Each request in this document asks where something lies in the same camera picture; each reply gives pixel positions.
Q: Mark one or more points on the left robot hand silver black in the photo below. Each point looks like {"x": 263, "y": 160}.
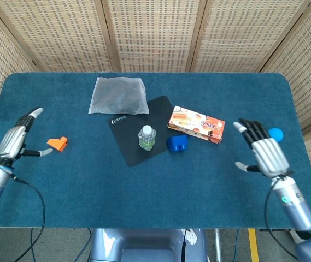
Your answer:
{"x": 11, "y": 140}

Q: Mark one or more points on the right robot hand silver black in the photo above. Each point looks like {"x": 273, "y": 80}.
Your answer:
{"x": 270, "y": 152}

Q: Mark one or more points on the orange small block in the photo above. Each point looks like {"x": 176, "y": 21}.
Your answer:
{"x": 58, "y": 143}

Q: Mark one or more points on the blue plastic block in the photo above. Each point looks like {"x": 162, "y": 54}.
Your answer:
{"x": 177, "y": 142}

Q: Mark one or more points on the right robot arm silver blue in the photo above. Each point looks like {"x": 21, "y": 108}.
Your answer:
{"x": 300, "y": 213}

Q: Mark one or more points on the blue ball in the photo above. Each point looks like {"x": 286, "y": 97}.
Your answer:
{"x": 276, "y": 134}

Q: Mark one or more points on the orange biscuit box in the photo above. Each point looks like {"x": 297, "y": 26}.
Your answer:
{"x": 196, "y": 124}

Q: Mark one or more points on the metal table leg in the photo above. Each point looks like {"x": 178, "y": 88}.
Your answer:
{"x": 218, "y": 245}

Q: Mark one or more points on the clear bag of dark contents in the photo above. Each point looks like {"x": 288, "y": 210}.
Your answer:
{"x": 117, "y": 95}

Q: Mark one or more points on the black mouse pad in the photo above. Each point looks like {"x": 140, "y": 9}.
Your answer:
{"x": 128, "y": 136}

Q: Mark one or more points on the clear water bottle green label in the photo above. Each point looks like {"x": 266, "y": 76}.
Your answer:
{"x": 147, "y": 139}

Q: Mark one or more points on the blue tablecloth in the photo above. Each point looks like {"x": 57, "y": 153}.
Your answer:
{"x": 144, "y": 196}

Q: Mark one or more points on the silver blue robot torso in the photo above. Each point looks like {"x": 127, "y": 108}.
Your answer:
{"x": 144, "y": 245}

